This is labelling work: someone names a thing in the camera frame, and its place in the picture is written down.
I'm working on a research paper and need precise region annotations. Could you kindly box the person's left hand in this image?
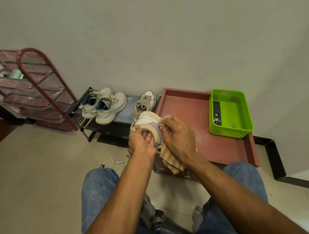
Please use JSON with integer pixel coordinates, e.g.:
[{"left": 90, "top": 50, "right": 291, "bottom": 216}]
[{"left": 128, "top": 125, "right": 157, "bottom": 159}]

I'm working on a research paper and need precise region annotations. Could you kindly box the person's right hand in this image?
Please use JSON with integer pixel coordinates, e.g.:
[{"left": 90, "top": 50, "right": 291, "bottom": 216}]
[{"left": 158, "top": 117, "right": 198, "bottom": 166}]

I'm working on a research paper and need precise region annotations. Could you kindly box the striped yellow cleaning cloth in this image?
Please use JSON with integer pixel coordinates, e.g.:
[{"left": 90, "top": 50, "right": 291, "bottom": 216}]
[{"left": 158, "top": 114, "right": 186, "bottom": 175}]

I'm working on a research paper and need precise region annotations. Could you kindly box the white pink sneaker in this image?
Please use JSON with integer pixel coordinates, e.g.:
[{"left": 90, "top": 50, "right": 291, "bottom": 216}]
[
  {"left": 130, "top": 111, "right": 164, "bottom": 155},
  {"left": 133, "top": 90, "right": 157, "bottom": 122}
]

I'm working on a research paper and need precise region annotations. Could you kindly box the red-brown drawer cabinet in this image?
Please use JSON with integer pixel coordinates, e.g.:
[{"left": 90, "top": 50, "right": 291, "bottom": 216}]
[{"left": 152, "top": 87, "right": 261, "bottom": 181}]

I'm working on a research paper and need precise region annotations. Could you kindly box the black remote control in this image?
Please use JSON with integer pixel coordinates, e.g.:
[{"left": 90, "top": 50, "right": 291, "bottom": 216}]
[{"left": 212, "top": 101, "right": 222, "bottom": 126}]

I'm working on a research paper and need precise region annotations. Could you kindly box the grey-blue sneaker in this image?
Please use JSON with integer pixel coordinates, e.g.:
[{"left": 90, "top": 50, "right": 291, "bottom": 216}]
[
  {"left": 79, "top": 87, "right": 113, "bottom": 119},
  {"left": 93, "top": 92, "right": 127, "bottom": 125}
]

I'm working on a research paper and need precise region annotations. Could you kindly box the person's left forearm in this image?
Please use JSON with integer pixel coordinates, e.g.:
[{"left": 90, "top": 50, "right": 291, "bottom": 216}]
[{"left": 86, "top": 152, "right": 155, "bottom": 234}]

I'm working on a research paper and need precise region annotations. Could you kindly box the person's right forearm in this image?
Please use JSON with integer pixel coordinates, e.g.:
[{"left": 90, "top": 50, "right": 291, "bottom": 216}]
[{"left": 186, "top": 154, "right": 309, "bottom": 234}]

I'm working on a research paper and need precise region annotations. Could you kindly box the person's grey slipper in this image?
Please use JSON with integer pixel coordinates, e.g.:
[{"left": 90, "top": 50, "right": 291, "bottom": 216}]
[
  {"left": 192, "top": 206, "right": 203, "bottom": 233},
  {"left": 141, "top": 194, "right": 156, "bottom": 221}
]

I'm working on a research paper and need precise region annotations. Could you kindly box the person's right leg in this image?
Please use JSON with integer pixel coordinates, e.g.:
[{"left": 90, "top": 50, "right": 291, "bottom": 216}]
[{"left": 197, "top": 162, "right": 269, "bottom": 234}]

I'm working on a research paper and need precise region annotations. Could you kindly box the black shoe rack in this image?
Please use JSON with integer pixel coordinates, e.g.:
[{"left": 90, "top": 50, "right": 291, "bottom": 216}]
[{"left": 66, "top": 87, "right": 161, "bottom": 149}]

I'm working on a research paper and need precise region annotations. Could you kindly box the green plastic basket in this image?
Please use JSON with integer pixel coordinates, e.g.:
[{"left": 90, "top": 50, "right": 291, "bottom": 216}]
[{"left": 209, "top": 89, "right": 254, "bottom": 139}]

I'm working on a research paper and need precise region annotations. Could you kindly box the black stool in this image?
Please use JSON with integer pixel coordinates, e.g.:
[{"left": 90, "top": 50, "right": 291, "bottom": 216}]
[{"left": 149, "top": 210, "right": 193, "bottom": 234}]

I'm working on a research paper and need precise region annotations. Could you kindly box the black baseboard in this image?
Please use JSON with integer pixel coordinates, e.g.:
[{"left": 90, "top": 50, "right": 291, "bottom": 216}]
[{"left": 253, "top": 136, "right": 309, "bottom": 189}]

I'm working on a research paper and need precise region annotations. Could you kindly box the red metal rack plastic-wrapped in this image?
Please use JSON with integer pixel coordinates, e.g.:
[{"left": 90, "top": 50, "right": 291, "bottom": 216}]
[{"left": 0, "top": 48, "right": 79, "bottom": 132}]

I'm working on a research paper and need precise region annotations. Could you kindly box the green white packet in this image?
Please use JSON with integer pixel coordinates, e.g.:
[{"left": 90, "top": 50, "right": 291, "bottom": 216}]
[{"left": 4, "top": 69, "right": 24, "bottom": 79}]

